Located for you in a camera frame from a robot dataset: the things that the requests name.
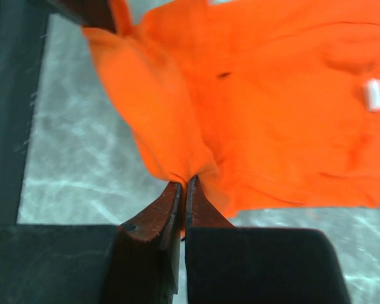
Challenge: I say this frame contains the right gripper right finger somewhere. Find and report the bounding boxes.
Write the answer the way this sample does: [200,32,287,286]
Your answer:
[185,177,351,304]

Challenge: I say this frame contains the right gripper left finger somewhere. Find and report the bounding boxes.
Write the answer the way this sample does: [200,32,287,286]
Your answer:
[0,183,182,303]

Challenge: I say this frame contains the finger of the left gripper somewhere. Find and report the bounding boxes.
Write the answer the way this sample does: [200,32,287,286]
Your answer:
[28,0,127,34]

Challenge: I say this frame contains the orange t shirt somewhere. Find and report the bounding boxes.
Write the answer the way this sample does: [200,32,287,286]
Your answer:
[82,1,380,217]

